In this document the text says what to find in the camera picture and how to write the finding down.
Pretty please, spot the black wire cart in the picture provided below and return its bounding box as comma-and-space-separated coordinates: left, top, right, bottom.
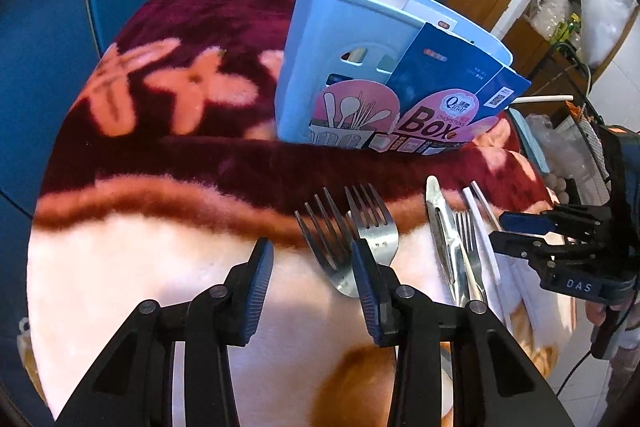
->
545, 42, 616, 208

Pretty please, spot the small metal fork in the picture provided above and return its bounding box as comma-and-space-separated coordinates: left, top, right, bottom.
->
454, 209, 488, 305

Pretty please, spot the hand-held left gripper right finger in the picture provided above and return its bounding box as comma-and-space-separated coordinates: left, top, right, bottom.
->
350, 239, 576, 427

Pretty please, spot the pile of potatoes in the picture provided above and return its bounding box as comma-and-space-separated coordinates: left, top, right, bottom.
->
542, 172, 581, 208

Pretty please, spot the maroon pink printed blanket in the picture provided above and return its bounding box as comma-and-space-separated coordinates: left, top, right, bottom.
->
30, 0, 576, 427

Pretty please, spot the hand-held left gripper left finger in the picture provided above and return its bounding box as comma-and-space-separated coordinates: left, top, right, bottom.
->
54, 237, 275, 427

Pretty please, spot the white plastic bag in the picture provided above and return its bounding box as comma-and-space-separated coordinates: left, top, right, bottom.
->
575, 0, 640, 70

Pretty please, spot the white plastic knife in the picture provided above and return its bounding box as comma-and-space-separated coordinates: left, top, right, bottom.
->
462, 181, 502, 283

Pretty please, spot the light blue utensil holder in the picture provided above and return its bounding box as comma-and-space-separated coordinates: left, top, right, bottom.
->
276, 0, 515, 145

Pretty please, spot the green bottle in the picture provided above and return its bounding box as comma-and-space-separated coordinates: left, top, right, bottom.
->
555, 14, 581, 42

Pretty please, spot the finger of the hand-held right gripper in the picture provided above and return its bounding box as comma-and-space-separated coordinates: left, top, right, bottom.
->
499, 204, 612, 246
489, 231, 567, 265

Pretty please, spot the blue pink cardboard label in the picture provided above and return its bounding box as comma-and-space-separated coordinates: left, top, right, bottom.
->
309, 23, 532, 158

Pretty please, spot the white tube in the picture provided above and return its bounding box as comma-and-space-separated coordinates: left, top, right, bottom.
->
517, 94, 575, 105

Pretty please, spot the light blue plastic lid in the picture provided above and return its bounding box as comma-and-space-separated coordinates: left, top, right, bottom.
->
510, 111, 551, 172

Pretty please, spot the person's right hand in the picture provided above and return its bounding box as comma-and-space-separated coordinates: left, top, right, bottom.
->
586, 298, 610, 329

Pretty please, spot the wooden shelf niche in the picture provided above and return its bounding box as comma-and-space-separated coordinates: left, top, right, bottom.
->
492, 0, 616, 108

